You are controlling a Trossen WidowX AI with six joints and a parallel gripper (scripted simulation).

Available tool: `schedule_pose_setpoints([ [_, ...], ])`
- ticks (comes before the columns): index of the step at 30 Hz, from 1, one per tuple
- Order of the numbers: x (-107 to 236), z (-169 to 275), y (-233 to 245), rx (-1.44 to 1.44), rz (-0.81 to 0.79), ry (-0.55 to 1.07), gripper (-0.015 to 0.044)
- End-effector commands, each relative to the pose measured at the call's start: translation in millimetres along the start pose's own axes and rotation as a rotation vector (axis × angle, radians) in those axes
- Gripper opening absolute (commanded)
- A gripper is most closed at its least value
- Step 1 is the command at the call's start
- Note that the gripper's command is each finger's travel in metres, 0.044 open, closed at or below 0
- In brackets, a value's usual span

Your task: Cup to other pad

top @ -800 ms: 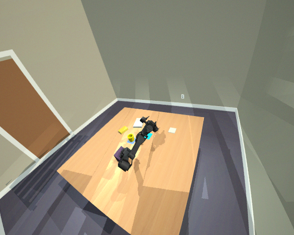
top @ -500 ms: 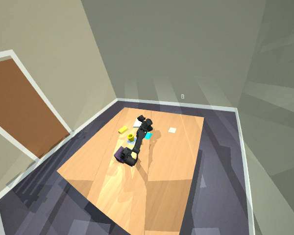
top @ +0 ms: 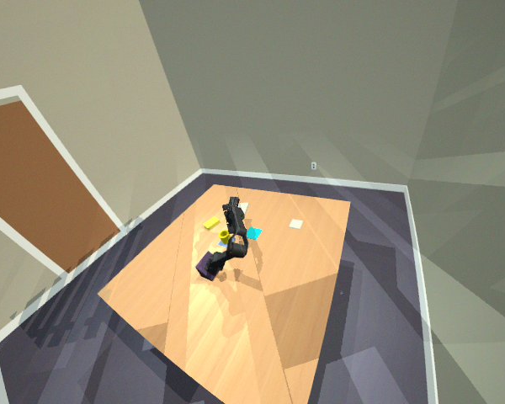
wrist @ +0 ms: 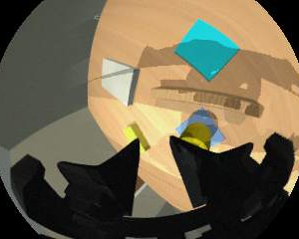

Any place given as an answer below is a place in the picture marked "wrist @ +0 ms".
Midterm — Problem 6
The olive yellow cup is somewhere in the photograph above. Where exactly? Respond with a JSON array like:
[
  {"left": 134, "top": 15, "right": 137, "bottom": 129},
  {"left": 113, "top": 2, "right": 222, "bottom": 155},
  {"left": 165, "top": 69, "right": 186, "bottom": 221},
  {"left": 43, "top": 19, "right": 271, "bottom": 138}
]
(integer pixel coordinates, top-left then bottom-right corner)
[{"left": 178, "top": 123, "right": 210, "bottom": 150}]

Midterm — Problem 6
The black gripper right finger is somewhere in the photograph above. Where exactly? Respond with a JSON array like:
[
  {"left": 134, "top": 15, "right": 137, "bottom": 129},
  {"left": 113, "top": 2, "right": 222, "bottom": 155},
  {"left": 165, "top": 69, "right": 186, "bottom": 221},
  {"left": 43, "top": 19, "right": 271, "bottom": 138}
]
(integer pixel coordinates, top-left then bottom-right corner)
[{"left": 168, "top": 135, "right": 254, "bottom": 208}]

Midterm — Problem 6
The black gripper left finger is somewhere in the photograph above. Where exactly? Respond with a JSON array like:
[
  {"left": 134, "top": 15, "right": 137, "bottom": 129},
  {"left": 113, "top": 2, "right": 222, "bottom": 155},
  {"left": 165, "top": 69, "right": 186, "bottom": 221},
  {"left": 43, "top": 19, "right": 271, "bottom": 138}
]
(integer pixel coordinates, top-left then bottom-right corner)
[{"left": 57, "top": 138, "right": 141, "bottom": 216}]

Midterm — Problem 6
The yellow flat bar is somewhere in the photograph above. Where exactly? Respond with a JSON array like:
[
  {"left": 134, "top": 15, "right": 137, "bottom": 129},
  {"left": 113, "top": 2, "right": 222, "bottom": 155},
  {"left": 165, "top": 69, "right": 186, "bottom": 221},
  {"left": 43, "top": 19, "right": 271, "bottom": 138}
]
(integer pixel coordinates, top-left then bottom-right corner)
[{"left": 123, "top": 123, "right": 150, "bottom": 152}]

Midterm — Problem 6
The brown wooden bar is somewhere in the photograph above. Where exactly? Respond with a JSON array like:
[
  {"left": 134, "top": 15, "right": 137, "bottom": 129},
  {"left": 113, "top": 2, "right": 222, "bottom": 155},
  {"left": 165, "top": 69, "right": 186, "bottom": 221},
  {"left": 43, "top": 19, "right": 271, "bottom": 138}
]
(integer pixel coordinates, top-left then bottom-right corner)
[{"left": 150, "top": 87, "right": 264, "bottom": 119}]

